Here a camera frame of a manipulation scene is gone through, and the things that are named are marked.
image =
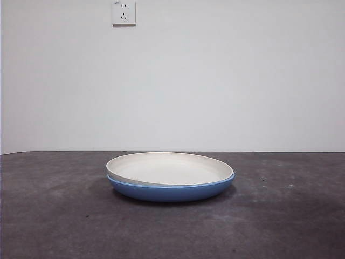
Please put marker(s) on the blue round plate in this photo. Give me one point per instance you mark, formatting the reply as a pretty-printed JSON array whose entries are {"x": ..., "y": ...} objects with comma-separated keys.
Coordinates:
[{"x": 172, "y": 193}]

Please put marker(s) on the white wall socket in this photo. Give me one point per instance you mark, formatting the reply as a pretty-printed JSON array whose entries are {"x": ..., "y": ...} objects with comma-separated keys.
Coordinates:
[{"x": 124, "y": 13}]

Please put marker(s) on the white round plate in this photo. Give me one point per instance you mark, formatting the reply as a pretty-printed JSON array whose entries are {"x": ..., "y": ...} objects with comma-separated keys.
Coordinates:
[{"x": 172, "y": 168}]

